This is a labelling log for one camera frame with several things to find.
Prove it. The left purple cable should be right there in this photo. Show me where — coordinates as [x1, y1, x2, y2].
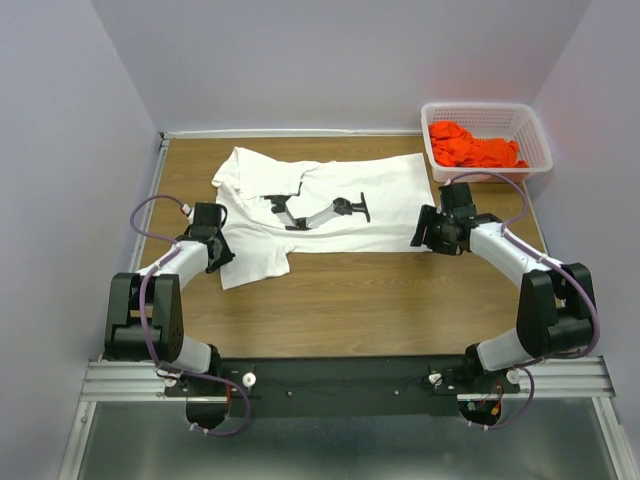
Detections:
[129, 195, 252, 438]

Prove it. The orange t shirt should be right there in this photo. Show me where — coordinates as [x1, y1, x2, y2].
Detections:
[428, 121, 529, 169]

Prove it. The aluminium frame rail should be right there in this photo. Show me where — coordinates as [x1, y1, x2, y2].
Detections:
[54, 130, 621, 480]

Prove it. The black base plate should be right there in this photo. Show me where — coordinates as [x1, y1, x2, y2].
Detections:
[164, 355, 520, 430]

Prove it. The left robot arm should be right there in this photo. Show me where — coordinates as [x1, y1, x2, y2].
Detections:
[104, 195, 240, 395]

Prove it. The white plastic basket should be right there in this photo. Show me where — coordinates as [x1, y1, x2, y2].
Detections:
[420, 101, 553, 183]

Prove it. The white t shirt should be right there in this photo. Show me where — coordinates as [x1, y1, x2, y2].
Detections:
[212, 147, 434, 290]

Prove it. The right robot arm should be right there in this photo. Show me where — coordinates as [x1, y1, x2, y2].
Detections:
[411, 181, 600, 392]

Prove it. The purple cable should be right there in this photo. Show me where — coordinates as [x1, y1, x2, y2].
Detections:
[449, 171, 601, 431]
[129, 195, 252, 438]

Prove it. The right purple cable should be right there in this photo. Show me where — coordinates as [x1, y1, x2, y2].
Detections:
[449, 171, 601, 431]

